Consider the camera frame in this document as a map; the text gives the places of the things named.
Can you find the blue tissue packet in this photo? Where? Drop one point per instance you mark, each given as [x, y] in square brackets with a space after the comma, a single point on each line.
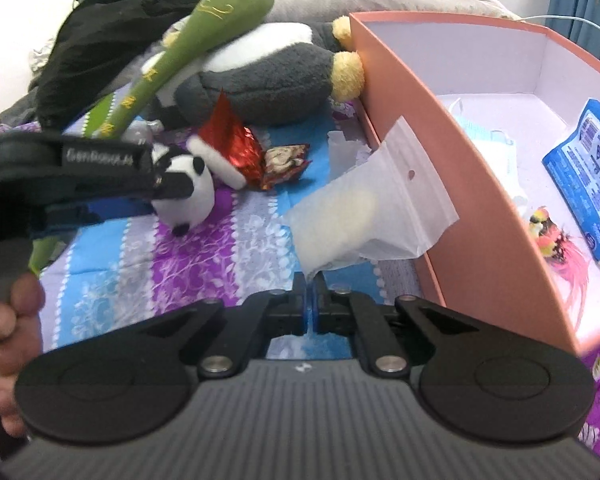
[585, 180]

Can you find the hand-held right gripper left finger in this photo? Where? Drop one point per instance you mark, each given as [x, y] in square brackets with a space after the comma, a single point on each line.
[305, 305]

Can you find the blue face mask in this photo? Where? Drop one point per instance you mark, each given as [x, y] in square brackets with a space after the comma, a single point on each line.
[480, 130]

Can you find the brown snack packet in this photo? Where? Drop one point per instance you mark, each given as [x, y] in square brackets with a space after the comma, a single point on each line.
[285, 162]

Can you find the person's left hand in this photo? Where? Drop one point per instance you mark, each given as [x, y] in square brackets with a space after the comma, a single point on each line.
[20, 330]

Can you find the green plush mallet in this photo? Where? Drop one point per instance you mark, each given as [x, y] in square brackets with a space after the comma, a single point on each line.
[230, 10]

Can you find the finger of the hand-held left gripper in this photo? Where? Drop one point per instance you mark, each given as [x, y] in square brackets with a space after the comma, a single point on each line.
[75, 217]
[180, 186]

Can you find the black jacket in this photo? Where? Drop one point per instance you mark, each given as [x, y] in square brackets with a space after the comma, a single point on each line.
[95, 45]

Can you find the clear plastic bag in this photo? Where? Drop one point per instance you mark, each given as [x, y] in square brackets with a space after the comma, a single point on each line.
[360, 210]

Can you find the grey penguin plush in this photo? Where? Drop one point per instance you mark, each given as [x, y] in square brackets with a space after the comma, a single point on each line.
[270, 85]

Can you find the colourful floral bed sheet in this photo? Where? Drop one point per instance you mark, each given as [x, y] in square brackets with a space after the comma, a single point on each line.
[180, 270]

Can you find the pink feather toy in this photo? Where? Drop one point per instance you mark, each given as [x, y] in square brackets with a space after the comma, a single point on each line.
[545, 230]

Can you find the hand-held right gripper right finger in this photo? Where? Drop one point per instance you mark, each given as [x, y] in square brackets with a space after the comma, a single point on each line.
[321, 305]

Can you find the small panda plush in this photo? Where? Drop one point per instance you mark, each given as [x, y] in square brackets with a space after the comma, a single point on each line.
[185, 212]

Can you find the red shiny hat white trim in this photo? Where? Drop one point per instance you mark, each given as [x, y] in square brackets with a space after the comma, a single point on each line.
[230, 140]

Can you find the pink cardboard box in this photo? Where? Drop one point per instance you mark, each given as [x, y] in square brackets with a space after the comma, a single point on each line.
[405, 110]

